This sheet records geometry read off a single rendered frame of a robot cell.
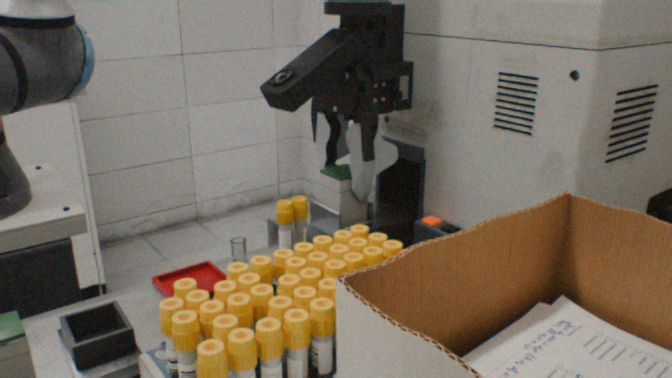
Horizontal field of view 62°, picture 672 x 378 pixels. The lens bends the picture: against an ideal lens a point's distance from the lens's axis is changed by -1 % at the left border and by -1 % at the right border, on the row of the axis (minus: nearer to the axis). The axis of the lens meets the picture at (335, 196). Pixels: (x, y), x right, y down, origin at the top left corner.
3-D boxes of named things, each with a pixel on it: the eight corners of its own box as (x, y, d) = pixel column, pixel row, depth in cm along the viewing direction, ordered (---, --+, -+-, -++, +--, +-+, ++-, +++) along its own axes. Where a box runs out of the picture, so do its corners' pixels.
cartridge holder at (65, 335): (119, 323, 54) (114, 290, 52) (148, 373, 47) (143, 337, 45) (59, 342, 51) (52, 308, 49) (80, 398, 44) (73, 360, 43)
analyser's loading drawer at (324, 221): (399, 209, 76) (401, 173, 74) (435, 225, 71) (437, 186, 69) (268, 250, 64) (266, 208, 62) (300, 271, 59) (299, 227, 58)
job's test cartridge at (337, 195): (342, 213, 68) (342, 164, 66) (367, 226, 65) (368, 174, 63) (315, 221, 66) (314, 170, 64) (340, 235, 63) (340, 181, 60)
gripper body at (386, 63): (413, 115, 62) (418, 1, 58) (353, 126, 57) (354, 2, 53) (368, 104, 68) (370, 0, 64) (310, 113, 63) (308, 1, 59)
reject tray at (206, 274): (209, 265, 65) (208, 259, 65) (236, 289, 60) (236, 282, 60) (152, 283, 61) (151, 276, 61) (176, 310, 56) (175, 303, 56)
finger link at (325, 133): (362, 181, 69) (375, 112, 65) (324, 191, 66) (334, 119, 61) (347, 170, 71) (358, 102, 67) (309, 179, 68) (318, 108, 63)
